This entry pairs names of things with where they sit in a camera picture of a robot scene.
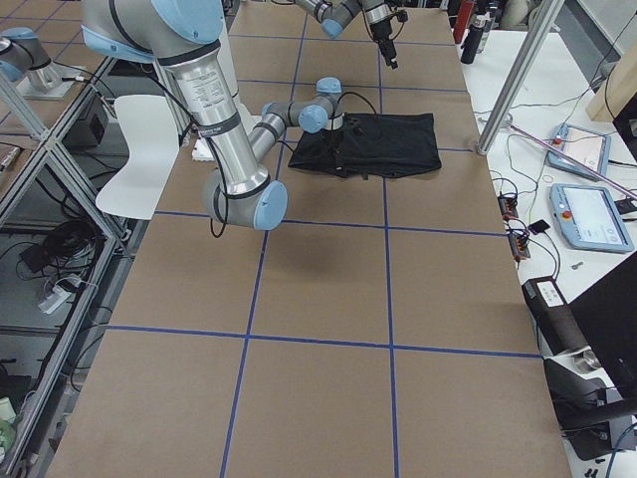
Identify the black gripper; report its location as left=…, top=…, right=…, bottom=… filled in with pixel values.
left=322, top=126, right=345, bottom=144
left=370, top=19, right=398, bottom=69

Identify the black graphic t-shirt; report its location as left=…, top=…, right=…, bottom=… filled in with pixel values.
left=288, top=113, right=442, bottom=179

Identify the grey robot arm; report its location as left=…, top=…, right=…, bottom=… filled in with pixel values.
left=294, top=0, right=408, bottom=70
left=82, top=0, right=341, bottom=230

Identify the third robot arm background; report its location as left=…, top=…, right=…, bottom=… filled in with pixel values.
left=1, top=27, right=71, bottom=101

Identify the black water bottle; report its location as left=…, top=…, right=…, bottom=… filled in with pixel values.
left=460, top=14, right=488, bottom=65

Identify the red water bottle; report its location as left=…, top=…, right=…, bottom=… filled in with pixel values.
left=453, top=0, right=475, bottom=45

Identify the white plastic chair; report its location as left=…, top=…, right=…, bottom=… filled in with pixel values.
left=96, top=95, right=180, bottom=220

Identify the far teach pendant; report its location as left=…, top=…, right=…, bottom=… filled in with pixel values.
left=546, top=123, right=611, bottom=180

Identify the teach pendant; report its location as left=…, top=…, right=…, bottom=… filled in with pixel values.
left=546, top=123, right=611, bottom=180
left=549, top=183, right=634, bottom=253

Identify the near teach pendant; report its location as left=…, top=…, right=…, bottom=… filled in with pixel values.
left=549, top=183, right=634, bottom=253

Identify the black box with label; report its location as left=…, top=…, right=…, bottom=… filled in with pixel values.
left=522, top=276, right=588, bottom=354

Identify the black monitor right edge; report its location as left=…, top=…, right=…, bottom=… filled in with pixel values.
left=570, top=254, right=637, bottom=397

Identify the white power strip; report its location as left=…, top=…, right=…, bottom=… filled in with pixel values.
left=38, top=276, right=81, bottom=315

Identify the black stand base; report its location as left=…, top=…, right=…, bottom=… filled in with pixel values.
left=543, top=358, right=636, bottom=460

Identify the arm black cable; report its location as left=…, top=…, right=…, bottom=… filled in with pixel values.
left=327, top=91, right=384, bottom=173

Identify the aluminium frame post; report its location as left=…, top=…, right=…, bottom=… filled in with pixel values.
left=477, top=0, right=564, bottom=155

